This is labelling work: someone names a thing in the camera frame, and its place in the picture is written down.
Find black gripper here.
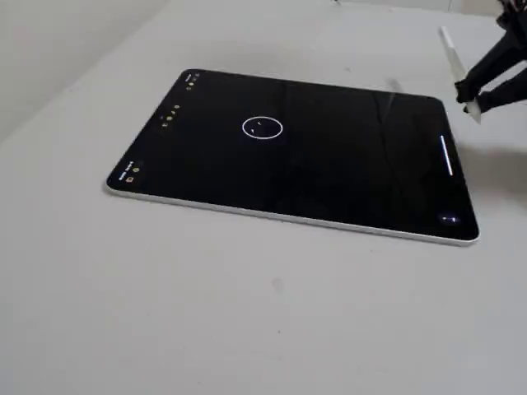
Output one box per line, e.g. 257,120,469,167
454,0,527,113

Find white stylus pen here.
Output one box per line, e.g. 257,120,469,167
440,26,483,125

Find tablet with black screen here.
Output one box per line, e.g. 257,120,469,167
105,68,481,249

